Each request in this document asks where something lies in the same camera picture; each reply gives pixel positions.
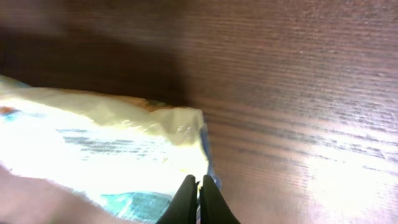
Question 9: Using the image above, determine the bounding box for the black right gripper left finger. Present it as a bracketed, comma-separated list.
[156, 175, 198, 224]

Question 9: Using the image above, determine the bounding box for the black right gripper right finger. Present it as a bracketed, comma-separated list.
[200, 175, 240, 224]

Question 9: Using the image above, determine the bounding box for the beige chips bag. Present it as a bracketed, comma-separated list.
[1, 77, 215, 223]

